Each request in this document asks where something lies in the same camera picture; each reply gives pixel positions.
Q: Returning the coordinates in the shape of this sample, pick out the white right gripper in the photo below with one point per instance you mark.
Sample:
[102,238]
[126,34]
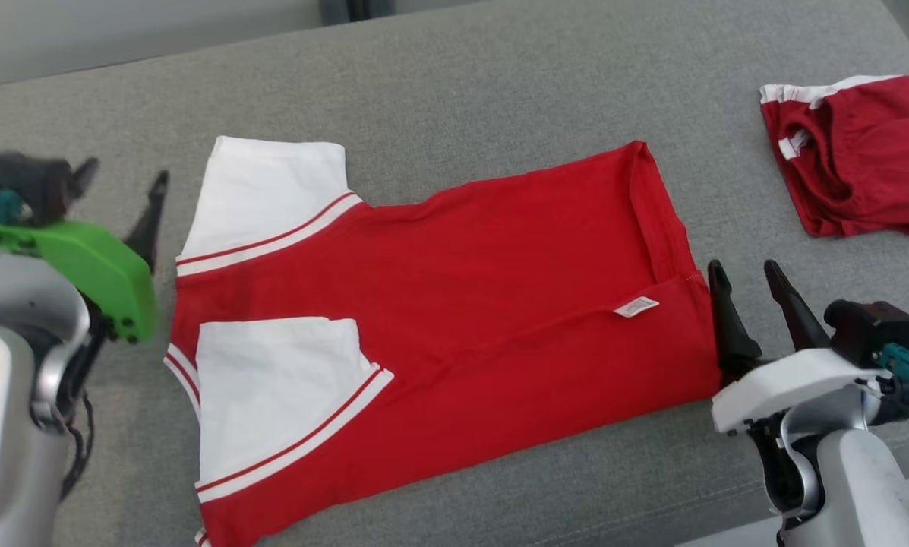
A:
[788,387]

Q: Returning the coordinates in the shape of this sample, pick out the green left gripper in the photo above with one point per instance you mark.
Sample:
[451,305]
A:
[97,266]

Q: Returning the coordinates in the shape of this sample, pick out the red and white shirt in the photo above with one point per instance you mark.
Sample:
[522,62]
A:
[462,289]

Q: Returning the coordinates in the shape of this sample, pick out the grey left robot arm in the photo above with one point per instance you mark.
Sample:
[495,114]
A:
[6,425]

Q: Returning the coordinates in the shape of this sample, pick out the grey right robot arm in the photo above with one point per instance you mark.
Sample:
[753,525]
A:
[856,486]

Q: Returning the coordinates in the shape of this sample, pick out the dark red folded garment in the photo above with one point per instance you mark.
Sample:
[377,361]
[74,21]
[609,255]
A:
[872,159]

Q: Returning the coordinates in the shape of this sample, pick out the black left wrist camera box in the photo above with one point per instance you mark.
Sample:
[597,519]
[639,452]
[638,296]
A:
[25,186]

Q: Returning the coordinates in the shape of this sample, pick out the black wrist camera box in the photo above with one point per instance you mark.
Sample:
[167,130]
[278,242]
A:
[25,186]
[872,330]

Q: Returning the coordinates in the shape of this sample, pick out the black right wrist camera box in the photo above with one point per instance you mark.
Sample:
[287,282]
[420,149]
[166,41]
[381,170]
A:
[872,330]

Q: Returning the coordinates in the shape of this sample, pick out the grey metal frame post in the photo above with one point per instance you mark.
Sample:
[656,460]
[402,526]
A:
[355,9]

